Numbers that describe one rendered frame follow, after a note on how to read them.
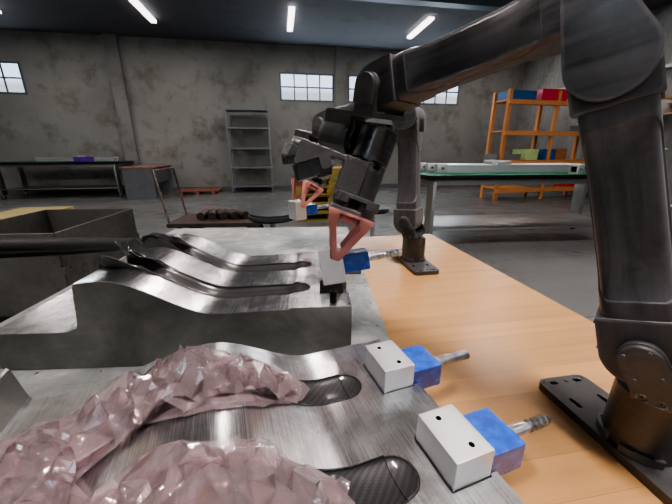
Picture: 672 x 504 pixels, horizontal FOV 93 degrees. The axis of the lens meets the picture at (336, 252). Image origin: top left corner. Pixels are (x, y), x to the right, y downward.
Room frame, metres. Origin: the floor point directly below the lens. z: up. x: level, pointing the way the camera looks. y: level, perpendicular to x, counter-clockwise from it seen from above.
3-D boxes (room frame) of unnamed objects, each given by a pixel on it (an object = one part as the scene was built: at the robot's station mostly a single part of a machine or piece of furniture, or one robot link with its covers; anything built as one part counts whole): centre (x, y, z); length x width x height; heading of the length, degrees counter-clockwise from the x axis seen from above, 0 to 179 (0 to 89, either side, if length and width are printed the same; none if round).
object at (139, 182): (8.37, 4.82, 0.38); 1.41 x 0.72 x 0.75; 10
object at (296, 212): (0.98, 0.08, 0.93); 0.13 x 0.05 x 0.05; 124
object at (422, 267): (0.85, -0.22, 0.84); 0.20 x 0.07 x 0.08; 10
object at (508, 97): (7.95, -4.88, 1.23); 2.71 x 0.72 x 2.45; 100
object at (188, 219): (3.90, 1.49, 0.46); 1.15 x 0.70 x 0.91; 98
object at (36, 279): (2.23, 2.05, 0.32); 0.92 x 0.76 x 0.64; 7
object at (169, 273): (0.51, 0.22, 0.92); 0.35 x 0.16 x 0.09; 93
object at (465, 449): (0.22, -0.14, 0.86); 0.13 x 0.05 x 0.05; 110
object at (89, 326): (0.52, 0.23, 0.87); 0.50 x 0.26 x 0.14; 93
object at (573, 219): (4.11, -2.29, 0.50); 2.75 x 1.07 x 0.99; 95
